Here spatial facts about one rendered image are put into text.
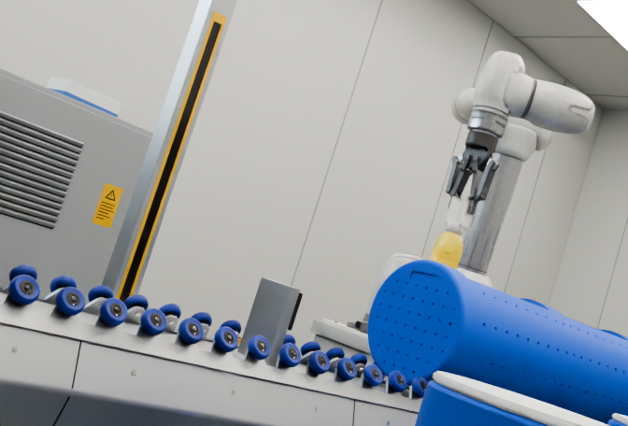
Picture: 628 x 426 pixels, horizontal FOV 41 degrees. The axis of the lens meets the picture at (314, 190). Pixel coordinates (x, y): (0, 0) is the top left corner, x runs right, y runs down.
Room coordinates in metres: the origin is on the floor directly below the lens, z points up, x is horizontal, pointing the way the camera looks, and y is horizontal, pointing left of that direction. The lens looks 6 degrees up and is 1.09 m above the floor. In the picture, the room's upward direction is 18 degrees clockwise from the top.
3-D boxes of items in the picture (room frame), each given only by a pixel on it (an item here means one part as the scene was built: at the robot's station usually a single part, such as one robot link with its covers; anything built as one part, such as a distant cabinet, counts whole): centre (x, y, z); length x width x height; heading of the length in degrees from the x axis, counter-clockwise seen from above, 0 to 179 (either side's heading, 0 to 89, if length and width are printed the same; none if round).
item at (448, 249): (2.02, -0.35, 1.24); 0.07 x 0.07 x 0.19
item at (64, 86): (3.02, 0.89, 1.48); 0.24 x 0.12 x 0.08; 141
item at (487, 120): (2.02, -0.35, 1.60); 0.09 x 0.09 x 0.06
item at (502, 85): (2.02, -0.37, 1.71); 0.13 x 0.11 x 0.16; 87
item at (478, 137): (2.02, -0.35, 1.53); 0.08 x 0.07 x 0.09; 38
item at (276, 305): (1.67, 0.00, 1.00); 0.10 x 0.04 x 0.15; 39
